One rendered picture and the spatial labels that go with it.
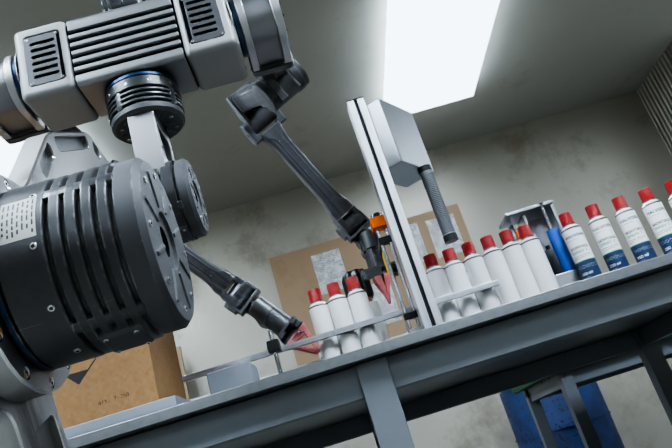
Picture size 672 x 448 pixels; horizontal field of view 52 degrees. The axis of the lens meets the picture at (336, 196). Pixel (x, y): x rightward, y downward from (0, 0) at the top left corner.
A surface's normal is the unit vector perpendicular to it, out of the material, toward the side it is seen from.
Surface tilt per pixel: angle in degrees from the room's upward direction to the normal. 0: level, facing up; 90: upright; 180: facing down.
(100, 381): 90
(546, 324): 90
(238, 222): 90
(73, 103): 180
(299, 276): 90
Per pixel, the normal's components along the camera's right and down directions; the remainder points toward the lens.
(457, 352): -0.06, -0.37
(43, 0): 0.28, 0.88
